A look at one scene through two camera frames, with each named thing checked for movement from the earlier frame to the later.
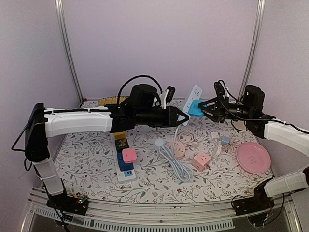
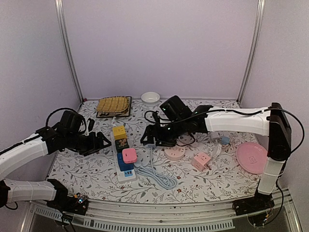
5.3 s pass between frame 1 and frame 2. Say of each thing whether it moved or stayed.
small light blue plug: stayed
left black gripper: moved
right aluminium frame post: stayed
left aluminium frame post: stayed
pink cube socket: stayed
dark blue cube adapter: stayed
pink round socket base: moved
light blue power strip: moved
